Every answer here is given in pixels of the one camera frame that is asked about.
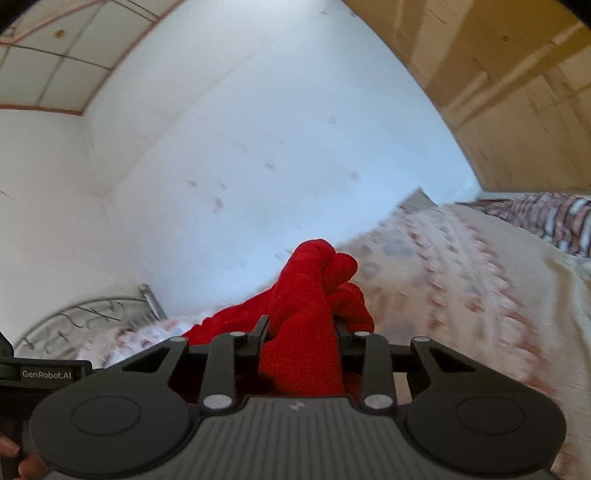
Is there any striped pillow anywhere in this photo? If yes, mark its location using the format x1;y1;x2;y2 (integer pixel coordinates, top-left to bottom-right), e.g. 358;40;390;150
478;193;591;258

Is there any metal bed headboard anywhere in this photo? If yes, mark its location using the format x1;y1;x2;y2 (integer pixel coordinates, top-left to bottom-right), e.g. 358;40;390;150
13;283;168;365

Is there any patterned bed blanket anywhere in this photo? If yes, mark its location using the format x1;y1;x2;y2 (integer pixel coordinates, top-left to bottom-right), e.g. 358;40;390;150
76;191;591;480

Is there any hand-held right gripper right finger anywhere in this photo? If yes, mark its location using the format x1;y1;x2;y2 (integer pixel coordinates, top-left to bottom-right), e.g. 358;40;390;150
333;318;477;412

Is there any person's left hand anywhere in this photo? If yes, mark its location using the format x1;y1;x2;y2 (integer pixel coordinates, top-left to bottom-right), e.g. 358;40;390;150
0;436;48;480

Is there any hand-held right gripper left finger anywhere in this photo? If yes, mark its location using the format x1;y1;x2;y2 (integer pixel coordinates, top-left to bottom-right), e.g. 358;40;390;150
121;316;271;412

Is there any red knit sweater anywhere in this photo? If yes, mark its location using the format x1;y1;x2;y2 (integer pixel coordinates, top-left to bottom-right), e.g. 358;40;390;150
180;239;376;398

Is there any wooden wardrobe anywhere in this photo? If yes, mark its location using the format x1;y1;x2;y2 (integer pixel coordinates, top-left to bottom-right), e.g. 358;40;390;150
342;0;591;195

